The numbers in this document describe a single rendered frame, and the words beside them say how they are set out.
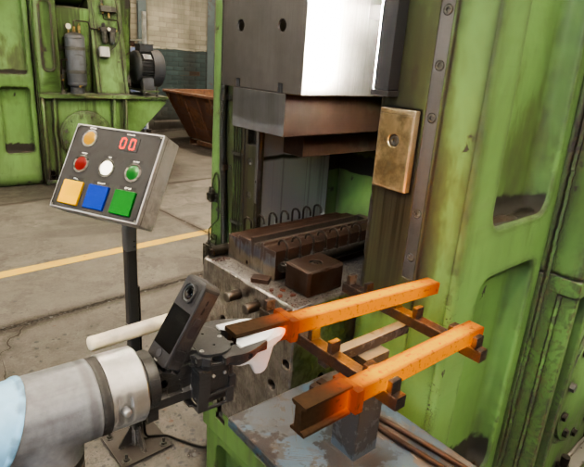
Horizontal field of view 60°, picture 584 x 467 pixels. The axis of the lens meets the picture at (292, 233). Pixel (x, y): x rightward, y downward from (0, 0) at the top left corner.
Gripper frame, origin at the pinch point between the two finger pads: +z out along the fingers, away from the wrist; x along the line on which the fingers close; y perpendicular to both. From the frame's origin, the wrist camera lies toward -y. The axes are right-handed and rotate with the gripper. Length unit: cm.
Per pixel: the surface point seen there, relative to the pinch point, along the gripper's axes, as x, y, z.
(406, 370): 13.7, 4.5, 13.9
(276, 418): -13.5, 31.4, 13.5
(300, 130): -41, -21, 36
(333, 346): 3.1, 4.8, 9.4
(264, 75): -49, -32, 30
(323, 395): 13.1, 3.0, -1.6
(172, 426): -105, 109, 36
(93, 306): -224, 110, 43
